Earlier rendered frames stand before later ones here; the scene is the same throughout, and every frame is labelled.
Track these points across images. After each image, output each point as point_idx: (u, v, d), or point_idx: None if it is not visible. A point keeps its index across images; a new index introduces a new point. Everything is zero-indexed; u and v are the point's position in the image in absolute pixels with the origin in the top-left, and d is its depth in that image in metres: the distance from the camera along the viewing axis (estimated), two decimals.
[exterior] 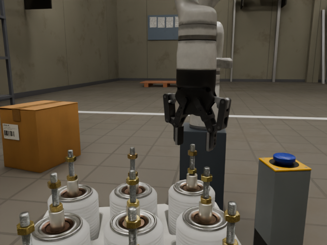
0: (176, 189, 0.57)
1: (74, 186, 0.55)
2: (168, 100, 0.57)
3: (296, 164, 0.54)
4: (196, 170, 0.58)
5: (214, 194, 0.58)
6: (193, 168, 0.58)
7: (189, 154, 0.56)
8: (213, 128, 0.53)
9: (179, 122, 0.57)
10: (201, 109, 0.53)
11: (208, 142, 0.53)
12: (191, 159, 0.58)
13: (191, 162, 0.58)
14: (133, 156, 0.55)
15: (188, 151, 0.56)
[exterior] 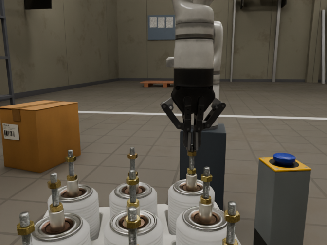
0: None
1: (74, 186, 0.55)
2: (169, 107, 0.54)
3: (296, 164, 0.54)
4: (190, 168, 0.59)
5: (178, 201, 0.55)
6: (187, 169, 0.58)
7: (196, 154, 0.57)
8: (201, 127, 0.55)
9: (190, 127, 0.55)
10: (201, 109, 0.54)
11: (197, 141, 0.55)
12: (190, 160, 0.57)
13: (190, 163, 0.57)
14: (133, 156, 0.55)
15: (195, 151, 0.56)
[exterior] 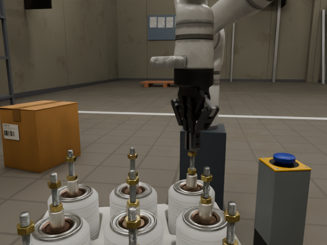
0: (182, 180, 0.61)
1: (74, 186, 0.55)
2: (212, 109, 0.52)
3: (296, 164, 0.54)
4: (195, 171, 0.57)
5: (189, 202, 0.54)
6: (194, 169, 0.58)
7: (188, 154, 0.57)
8: None
9: None
10: None
11: None
12: (191, 159, 0.58)
13: (191, 162, 0.58)
14: (133, 156, 0.55)
15: (188, 151, 0.57)
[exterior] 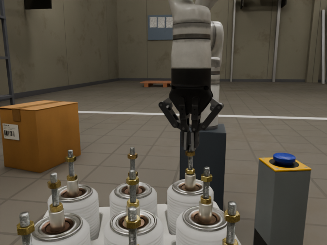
0: None
1: (74, 186, 0.55)
2: (166, 106, 0.56)
3: (296, 164, 0.54)
4: (191, 169, 0.59)
5: None
6: (187, 169, 0.58)
7: (192, 155, 0.56)
8: (197, 127, 0.55)
9: (187, 127, 0.56)
10: (195, 109, 0.53)
11: (193, 141, 0.55)
12: (188, 160, 0.57)
13: (188, 163, 0.58)
14: (133, 156, 0.55)
15: (191, 152, 0.56)
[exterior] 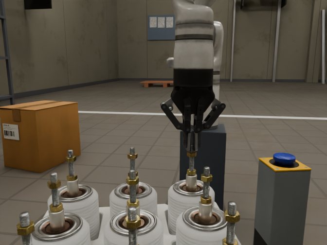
0: (174, 186, 0.58)
1: (74, 186, 0.55)
2: (169, 108, 0.54)
3: (296, 164, 0.54)
4: (187, 172, 0.57)
5: (212, 198, 0.56)
6: (191, 172, 0.57)
7: (191, 153, 0.58)
8: (200, 127, 0.55)
9: (190, 127, 0.55)
10: (201, 109, 0.54)
11: (197, 141, 0.55)
12: (193, 161, 0.57)
13: (193, 164, 0.57)
14: (133, 156, 0.55)
15: None
